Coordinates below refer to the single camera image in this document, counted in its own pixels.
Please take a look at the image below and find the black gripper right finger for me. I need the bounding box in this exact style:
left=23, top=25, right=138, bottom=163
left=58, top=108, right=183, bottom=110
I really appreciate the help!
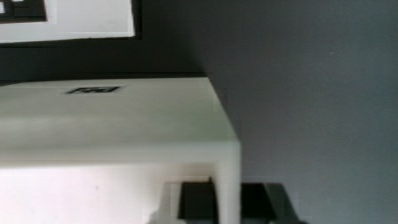
left=241, top=183, right=309, bottom=224

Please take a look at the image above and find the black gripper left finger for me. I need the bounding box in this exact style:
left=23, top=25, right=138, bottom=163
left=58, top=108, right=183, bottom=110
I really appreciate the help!
left=177, top=182, right=218, bottom=224

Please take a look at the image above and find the white front drawer box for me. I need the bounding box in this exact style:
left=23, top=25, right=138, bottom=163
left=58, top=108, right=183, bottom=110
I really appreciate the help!
left=0, top=78, right=240, bottom=224

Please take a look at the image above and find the white marker plate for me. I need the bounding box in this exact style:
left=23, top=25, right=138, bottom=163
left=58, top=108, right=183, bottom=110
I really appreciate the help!
left=0, top=0, right=135, bottom=43

